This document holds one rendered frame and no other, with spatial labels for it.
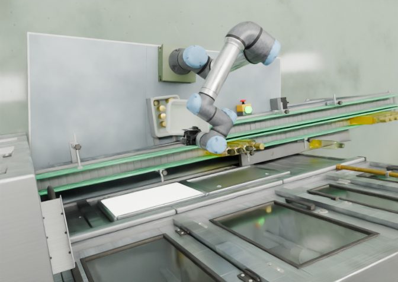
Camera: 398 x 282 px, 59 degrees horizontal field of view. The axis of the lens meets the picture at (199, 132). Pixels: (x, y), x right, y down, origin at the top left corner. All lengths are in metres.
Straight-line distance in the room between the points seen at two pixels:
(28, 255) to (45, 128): 1.39
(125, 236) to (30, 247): 0.81
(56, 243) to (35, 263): 0.51
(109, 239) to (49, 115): 0.83
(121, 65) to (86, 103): 0.29
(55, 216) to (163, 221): 0.45
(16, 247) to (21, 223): 0.03
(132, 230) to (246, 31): 0.91
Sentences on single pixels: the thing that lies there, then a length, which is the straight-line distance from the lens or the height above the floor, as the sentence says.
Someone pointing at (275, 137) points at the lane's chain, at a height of 0.88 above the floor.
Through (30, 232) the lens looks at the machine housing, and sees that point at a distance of 0.59.
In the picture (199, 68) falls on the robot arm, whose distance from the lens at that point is 1.89.
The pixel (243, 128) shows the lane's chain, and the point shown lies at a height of 0.88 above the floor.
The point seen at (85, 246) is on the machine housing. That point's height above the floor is 1.43.
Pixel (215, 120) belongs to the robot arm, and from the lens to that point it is 1.44.
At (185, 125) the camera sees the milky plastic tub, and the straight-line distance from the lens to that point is 1.81.
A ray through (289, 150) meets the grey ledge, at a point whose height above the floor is 0.88.
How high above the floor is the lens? 2.70
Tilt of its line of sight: 63 degrees down
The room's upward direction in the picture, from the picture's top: 94 degrees clockwise
